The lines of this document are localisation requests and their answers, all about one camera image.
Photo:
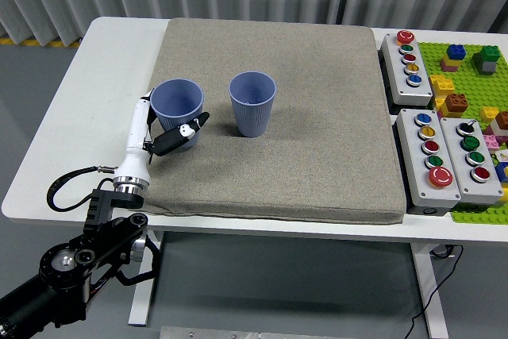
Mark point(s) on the grey control box with knob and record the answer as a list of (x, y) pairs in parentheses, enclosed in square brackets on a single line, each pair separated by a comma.
[(460, 172)]

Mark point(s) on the blue ribbed plastic cup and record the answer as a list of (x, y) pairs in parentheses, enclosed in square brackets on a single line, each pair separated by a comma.
[(254, 116), (176, 97)]

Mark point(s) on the yellow toy brick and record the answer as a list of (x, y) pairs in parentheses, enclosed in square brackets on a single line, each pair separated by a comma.
[(448, 65), (441, 85), (489, 114)]

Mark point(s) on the white table leg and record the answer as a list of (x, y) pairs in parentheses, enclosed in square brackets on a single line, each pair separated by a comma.
[(430, 295), (143, 303)]

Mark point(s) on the grey toy brick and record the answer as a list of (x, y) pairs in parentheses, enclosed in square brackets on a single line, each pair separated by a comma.
[(489, 67)]

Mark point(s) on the yellow black floor tape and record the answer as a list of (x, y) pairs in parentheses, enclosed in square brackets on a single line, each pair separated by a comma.
[(31, 42)]

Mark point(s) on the green brick baseplate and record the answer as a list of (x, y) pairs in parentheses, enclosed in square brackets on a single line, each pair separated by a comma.
[(468, 77)]

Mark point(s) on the brown toy brick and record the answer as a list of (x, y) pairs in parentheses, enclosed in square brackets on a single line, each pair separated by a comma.
[(456, 101), (503, 120)]

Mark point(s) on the black box base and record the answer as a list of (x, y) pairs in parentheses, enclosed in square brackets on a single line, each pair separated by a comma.
[(426, 210)]

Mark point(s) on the grey-brown mat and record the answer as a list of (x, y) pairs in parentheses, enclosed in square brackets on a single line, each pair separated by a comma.
[(297, 156)]

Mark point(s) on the grey five-button control box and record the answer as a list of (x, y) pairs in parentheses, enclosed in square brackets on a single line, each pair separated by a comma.
[(414, 168), (397, 73)]

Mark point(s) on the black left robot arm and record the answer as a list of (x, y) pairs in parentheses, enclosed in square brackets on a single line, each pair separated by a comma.
[(107, 236)]

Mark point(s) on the green toy brick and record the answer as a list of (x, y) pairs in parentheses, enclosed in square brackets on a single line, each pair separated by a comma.
[(488, 54)]

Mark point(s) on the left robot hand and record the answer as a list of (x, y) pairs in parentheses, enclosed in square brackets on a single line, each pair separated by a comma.
[(135, 140)]

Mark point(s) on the pink toy brick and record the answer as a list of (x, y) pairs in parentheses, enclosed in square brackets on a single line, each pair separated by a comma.
[(491, 141)]

